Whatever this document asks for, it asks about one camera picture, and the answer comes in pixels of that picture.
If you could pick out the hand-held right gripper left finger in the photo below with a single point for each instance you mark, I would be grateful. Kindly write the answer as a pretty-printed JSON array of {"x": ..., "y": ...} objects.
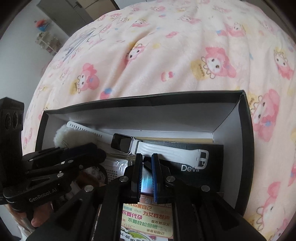
[{"x": 138, "y": 171}]

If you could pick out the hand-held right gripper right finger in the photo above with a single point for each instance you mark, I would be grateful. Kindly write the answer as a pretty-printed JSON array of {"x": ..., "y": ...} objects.
[{"x": 155, "y": 176}]

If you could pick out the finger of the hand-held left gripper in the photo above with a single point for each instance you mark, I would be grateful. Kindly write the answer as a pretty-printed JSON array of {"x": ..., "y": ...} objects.
[
  {"x": 69, "y": 151},
  {"x": 87, "y": 161}
]

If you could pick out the white smart watch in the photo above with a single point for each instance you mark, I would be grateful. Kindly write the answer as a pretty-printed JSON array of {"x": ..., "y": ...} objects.
[{"x": 161, "y": 150}]

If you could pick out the black purple phone case box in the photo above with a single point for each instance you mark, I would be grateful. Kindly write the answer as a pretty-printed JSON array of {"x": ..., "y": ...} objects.
[{"x": 198, "y": 178}]

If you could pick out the black cardboard box container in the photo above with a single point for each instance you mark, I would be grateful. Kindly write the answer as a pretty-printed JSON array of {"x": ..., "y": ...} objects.
[{"x": 161, "y": 111}]

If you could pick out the person's left hand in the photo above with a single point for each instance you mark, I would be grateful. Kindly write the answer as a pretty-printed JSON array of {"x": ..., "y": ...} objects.
[{"x": 40, "y": 217}]

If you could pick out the white fluffy hair scrunchie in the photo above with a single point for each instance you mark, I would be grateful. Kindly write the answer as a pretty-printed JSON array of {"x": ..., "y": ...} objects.
[{"x": 62, "y": 136}]

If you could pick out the orange printed card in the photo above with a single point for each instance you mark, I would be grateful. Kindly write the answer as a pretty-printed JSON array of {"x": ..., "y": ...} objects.
[{"x": 145, "y": 215}]

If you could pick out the white cartoon sticker packet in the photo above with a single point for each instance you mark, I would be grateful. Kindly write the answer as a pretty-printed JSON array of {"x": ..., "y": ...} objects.
[{"x": 138, "y": 236}]

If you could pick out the pink cartoon printed blanket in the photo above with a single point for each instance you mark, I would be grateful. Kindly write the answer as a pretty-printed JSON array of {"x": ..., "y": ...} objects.
[{"x": 173, "y": 58}]

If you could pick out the colourful toy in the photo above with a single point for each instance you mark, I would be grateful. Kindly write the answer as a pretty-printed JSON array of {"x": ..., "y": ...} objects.
[{"x": 42, "y": 24}]

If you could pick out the white wardrobe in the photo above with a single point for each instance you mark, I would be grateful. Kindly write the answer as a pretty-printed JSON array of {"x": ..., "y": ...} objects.
[{"x": 74, "y": 14}]

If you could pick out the small wall shelf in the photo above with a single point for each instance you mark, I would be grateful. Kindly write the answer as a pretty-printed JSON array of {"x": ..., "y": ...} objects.
[{"x": 46, "y": 42}]

